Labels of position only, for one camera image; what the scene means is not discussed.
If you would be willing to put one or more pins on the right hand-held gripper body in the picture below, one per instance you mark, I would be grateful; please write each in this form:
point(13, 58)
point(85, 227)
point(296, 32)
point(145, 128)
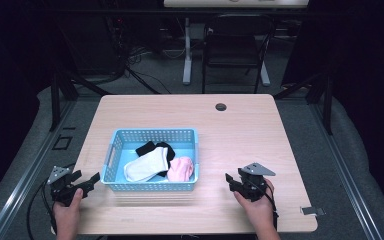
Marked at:
point(254, 183)

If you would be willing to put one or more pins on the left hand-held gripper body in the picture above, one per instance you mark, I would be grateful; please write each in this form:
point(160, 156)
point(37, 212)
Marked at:
point(61, 188)

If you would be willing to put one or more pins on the person's right hand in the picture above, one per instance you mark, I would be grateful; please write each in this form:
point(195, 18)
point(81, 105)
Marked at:
point(258, 208)

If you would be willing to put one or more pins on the person's left hand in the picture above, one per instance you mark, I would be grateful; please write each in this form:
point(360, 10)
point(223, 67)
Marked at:
point(67, 213)

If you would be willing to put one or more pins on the blue plastic basket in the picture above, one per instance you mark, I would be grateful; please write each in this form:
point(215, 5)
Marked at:
point(121, 156)

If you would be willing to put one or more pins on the pink sock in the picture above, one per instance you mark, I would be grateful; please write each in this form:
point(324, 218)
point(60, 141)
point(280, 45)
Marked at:
point(181, 169)

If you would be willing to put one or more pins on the white sock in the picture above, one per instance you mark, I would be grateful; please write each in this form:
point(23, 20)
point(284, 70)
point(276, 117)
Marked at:
point(145, 166)

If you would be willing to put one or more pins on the black sock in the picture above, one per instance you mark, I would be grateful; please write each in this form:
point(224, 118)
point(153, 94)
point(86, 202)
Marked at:
point(146, 147)

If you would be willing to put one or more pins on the black metal stand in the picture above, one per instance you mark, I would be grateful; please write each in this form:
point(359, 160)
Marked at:
point(56, 100)
point(328, 103)

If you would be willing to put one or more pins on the black folding chair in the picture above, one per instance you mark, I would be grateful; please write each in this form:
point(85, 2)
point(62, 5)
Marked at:
point(235, 43)

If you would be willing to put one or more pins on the white desk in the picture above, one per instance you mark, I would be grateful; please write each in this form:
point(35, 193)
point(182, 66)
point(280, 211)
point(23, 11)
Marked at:
point(233, 3)

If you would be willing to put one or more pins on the black square floor frame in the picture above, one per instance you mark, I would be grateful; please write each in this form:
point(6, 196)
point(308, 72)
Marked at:
point(62, 142)

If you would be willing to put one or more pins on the grey metal bracket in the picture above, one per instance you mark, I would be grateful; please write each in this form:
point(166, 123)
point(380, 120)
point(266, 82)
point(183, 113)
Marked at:
point(312, 210)

